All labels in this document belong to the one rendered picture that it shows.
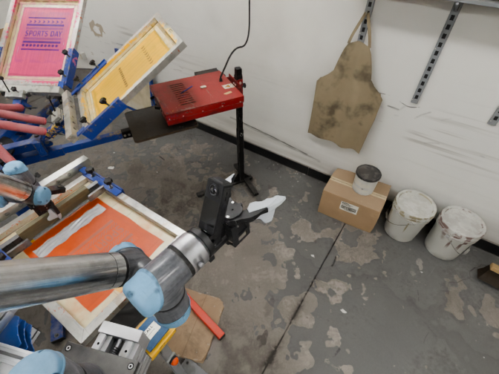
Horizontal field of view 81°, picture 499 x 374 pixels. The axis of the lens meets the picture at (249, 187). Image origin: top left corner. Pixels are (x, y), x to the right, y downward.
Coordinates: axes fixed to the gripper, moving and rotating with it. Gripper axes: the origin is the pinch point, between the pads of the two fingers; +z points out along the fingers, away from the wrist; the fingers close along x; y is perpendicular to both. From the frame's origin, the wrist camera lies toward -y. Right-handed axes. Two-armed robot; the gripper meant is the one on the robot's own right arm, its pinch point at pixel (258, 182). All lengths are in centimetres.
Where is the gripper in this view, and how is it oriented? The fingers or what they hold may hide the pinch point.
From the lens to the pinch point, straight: 67.9
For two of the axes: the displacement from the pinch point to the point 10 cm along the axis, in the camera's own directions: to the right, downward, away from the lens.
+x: 7.7, 3.6, -5.3
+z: 6.3, -5.6, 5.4
